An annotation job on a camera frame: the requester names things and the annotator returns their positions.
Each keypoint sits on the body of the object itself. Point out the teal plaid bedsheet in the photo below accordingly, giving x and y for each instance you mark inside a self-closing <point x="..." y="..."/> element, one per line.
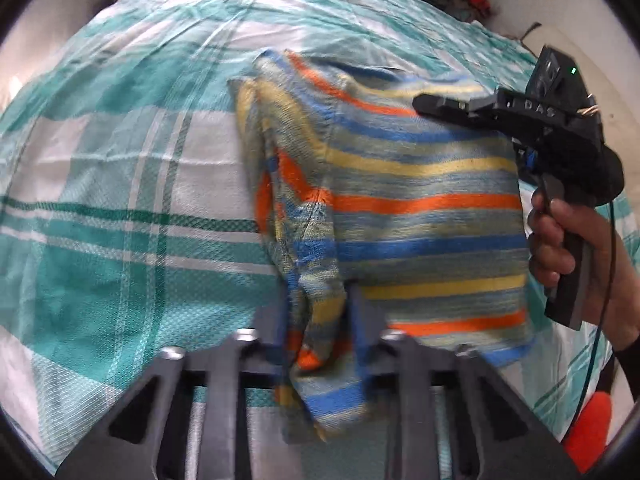
<point x="125" y="160"/>

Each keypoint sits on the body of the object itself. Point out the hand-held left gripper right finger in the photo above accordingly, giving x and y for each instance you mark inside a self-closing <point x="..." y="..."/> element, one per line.
<point x="362" y="320"/>

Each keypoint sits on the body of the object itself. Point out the orange object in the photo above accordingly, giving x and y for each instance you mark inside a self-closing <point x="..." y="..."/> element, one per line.
<point x="592" y="425"/>

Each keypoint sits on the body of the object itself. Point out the striped knit sweater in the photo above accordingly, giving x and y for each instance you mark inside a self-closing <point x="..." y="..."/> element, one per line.
<point x="425" y="220"/>

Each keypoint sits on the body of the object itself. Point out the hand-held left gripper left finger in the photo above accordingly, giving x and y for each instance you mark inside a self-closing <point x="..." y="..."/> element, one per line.
<point x="270" y="330"/>

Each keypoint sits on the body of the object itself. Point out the person's right hand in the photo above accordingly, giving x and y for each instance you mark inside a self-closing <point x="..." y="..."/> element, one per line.
<point x="547" y="245"/>

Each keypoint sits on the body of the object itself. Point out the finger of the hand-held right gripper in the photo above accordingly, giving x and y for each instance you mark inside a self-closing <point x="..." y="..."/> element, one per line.
<point x="450" y="105"/>

